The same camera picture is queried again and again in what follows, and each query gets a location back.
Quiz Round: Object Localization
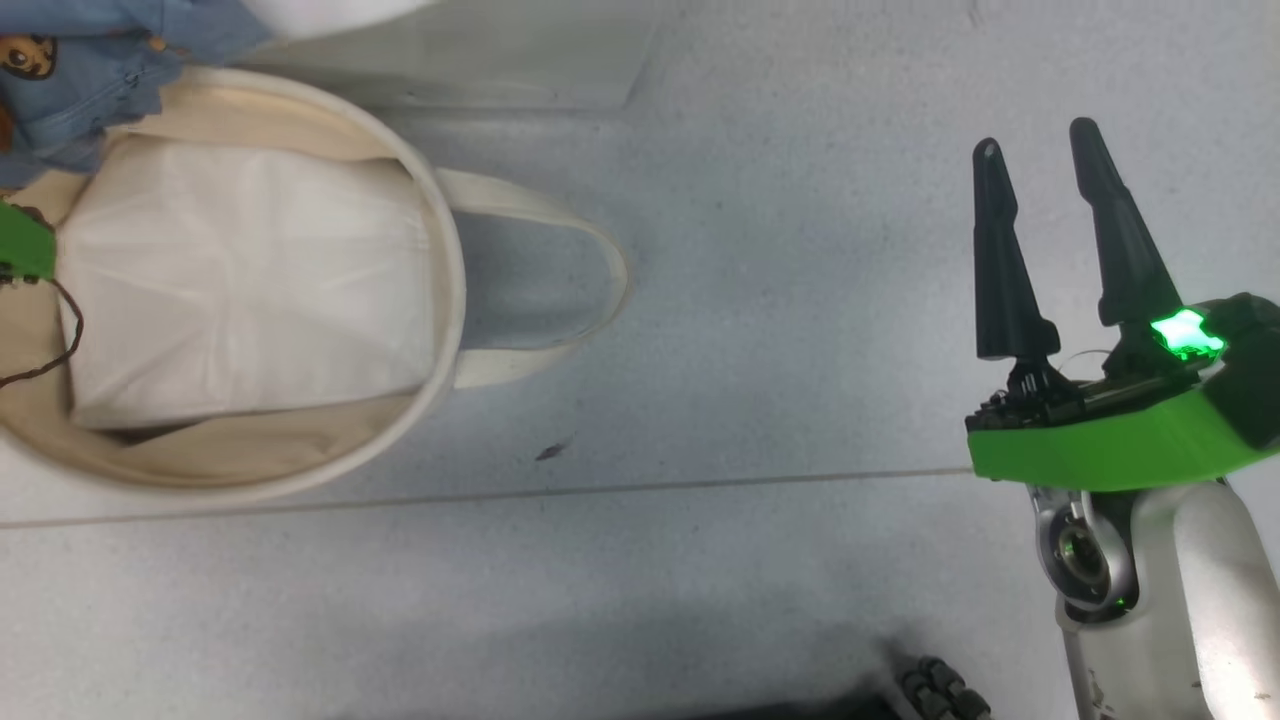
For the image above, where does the white pad in basket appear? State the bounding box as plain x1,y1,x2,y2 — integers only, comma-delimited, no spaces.
55,135,441,431

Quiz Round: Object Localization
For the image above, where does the white front-load washing machine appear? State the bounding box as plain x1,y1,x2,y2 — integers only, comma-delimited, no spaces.
240,0,666,111

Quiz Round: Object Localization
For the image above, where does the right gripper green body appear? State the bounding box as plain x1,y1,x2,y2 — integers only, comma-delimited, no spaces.
965,293,1280,493

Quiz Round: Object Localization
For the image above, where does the thin dark gripper cable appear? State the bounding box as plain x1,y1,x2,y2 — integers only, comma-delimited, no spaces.
0,275,85,391

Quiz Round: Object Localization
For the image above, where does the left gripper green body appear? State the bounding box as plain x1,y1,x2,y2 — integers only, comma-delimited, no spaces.
0,200,58,283

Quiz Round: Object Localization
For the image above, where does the cream canvas laundry basket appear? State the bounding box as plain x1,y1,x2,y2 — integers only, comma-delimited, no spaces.
0,65,631,506

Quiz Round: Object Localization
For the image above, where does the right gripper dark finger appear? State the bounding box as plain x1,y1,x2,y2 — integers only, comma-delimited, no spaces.
972,138,1061,361
1068,118,1183,326

